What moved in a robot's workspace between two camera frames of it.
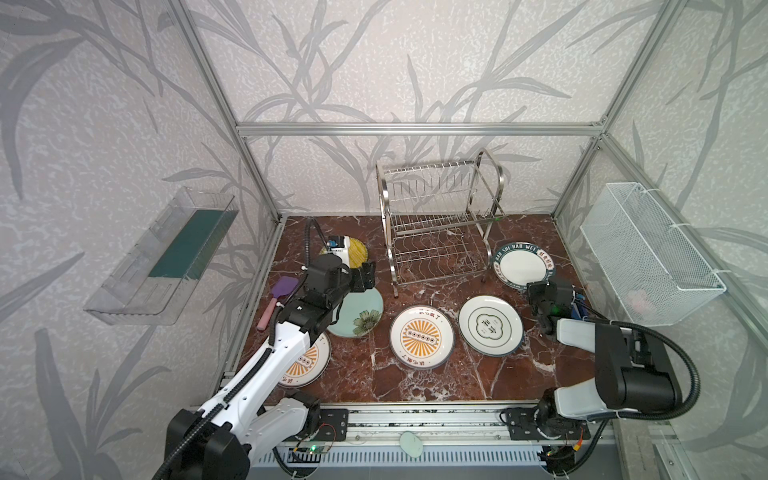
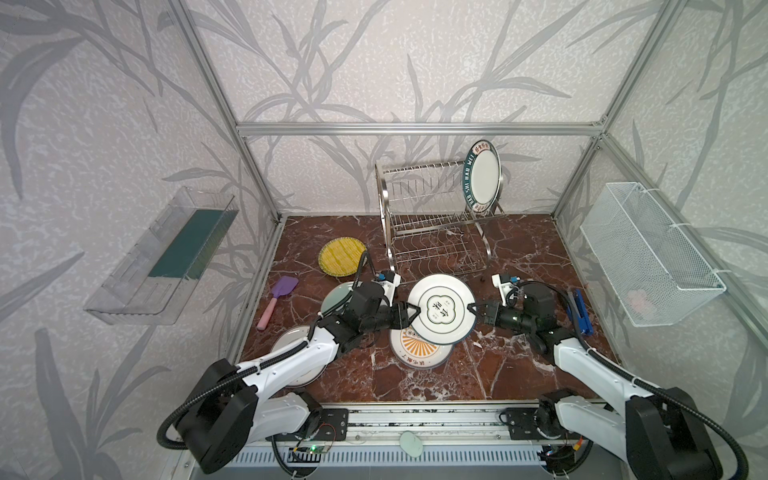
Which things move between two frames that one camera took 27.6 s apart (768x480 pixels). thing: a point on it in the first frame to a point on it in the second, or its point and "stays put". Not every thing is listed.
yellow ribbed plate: x=358 y=254 stays put
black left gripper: x=363 y=276 to x=395 y=313
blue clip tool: x=579 y=311 stays put
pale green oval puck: x=411 y=444 stays put
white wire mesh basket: x=656 y=271 stays put
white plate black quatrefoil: x=491 y=325 to x=444 y=317
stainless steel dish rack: x=436 y=215 stays put
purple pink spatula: x=280 y=287 stays put
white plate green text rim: x=521 y=263 to x=482 y=176
